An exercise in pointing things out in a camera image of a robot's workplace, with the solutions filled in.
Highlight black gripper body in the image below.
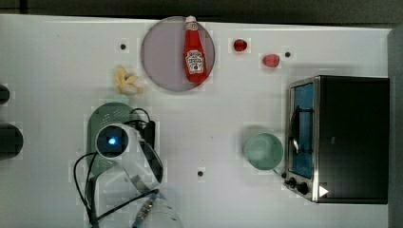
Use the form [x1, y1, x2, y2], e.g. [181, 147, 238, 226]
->
[125, 120, 156, 148]

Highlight green plastic strainer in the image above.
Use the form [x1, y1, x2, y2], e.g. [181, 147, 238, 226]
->
[86, 103, 140, 176]

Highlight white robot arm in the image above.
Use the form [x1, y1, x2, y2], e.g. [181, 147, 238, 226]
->
[90, 123, 183, 228]

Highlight yellow peeled banana toy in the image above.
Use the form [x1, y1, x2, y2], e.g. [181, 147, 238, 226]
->
[114, 66, 144, 96]

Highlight grey round plate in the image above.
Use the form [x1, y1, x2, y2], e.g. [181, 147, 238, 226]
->
[141, 16, 198, 92]

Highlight red ketchup bottle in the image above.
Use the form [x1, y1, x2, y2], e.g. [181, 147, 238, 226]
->
[183, 16, 207, 85]

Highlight green plastic cup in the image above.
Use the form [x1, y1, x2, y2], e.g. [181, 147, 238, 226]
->
[242, 132, 283, 170]

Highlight dark red strawberry toy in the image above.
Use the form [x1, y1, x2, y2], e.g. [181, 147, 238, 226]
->
[233, 39, 247, 52]

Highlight large black cylinder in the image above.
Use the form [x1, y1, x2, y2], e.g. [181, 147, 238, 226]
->
[0, 123, 24, 161]

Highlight pink strawberry toy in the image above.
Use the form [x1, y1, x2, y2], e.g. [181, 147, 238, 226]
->
[262, 54, 280, 68]

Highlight small black cylinder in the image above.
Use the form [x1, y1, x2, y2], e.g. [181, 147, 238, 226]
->
[0, 85, 10, 105]

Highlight silver black toaster oven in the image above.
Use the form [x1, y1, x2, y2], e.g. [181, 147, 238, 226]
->
[283, 75, 390, 204]

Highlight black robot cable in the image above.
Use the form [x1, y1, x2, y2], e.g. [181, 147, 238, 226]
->
[73, 151, 160, 228]

